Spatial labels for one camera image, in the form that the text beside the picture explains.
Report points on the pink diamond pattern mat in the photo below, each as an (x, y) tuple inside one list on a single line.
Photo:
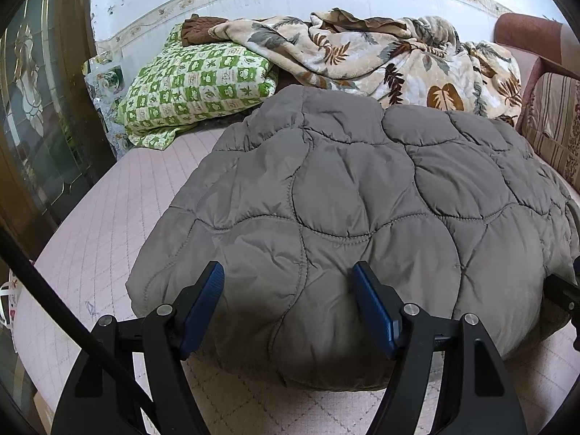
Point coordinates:
[(113, 217)]

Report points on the reddish pink sofa armrest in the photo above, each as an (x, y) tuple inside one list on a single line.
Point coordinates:
[(521, 36)]

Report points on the beige striped cushion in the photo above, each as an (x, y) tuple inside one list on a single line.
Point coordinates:
[(557, 118)]

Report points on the white patterned bag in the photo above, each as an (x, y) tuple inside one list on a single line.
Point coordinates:
[(7, 299)]

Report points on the patterned glass door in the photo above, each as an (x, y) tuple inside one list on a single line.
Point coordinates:
[(40, 99)]

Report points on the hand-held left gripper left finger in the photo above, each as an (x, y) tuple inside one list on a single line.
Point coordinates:
[(204, 308)]

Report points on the clear plastic package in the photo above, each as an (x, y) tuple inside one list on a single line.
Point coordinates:
[(106, 81)]

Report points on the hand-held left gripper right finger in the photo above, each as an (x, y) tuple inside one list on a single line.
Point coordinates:
[(374, 312)]

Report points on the leaf print fleece blanket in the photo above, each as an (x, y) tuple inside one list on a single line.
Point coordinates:
[(362, 63)]

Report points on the green checked pillow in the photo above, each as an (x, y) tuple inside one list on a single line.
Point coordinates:
[(195, 81)]

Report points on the grey quilted jacket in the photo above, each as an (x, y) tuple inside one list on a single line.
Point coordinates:
[(340, 190)]

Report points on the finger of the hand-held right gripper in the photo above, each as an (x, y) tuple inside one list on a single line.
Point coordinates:
[(568, 294)]

